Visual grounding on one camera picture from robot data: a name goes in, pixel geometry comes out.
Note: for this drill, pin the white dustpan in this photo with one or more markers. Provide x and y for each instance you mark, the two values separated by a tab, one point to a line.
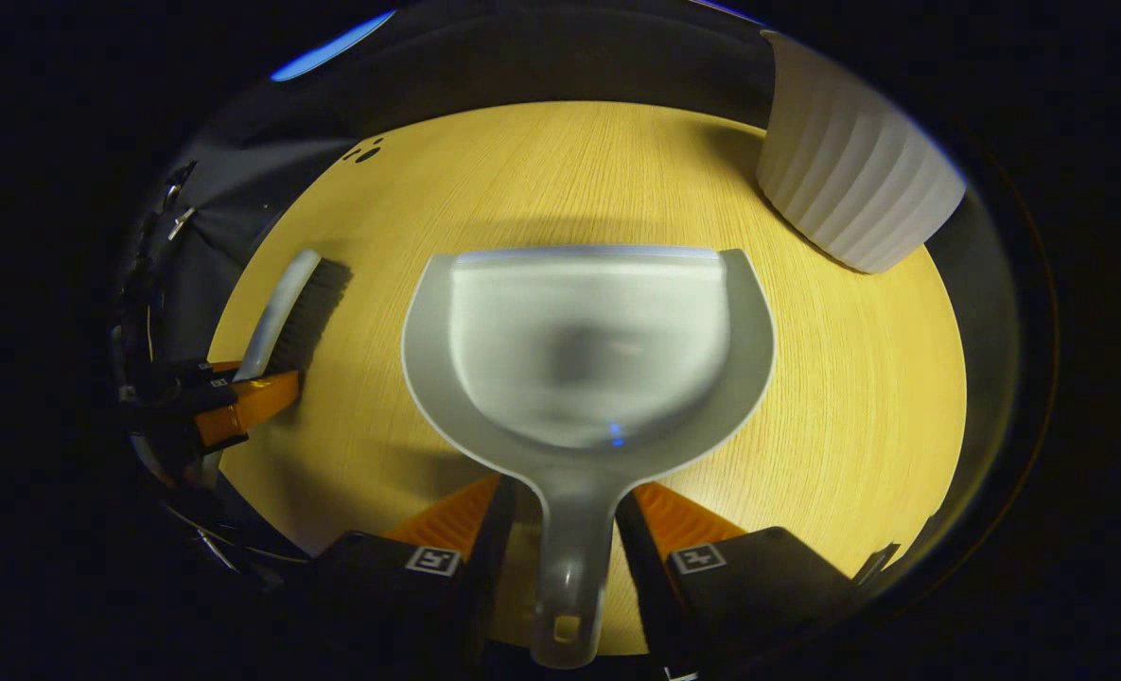
588	340

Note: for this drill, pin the black backdrop cloth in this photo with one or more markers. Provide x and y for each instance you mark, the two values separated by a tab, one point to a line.
522	57

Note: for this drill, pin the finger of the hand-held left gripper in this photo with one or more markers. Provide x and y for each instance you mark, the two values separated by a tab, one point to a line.
224	366
248	407

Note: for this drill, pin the white ribbed garbage bin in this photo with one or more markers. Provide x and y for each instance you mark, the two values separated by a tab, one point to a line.
853	170

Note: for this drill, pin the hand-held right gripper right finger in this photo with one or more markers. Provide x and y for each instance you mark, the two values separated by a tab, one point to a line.
645	577

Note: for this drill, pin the wooden desktop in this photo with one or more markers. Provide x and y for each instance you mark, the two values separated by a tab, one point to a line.
853	378

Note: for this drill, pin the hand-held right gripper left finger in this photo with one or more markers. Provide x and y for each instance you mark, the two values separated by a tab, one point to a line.
489	567

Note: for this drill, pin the small white broom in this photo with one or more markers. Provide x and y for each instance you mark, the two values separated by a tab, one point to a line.
276	312

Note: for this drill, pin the silver clip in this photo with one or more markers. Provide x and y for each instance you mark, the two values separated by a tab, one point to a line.
180	222

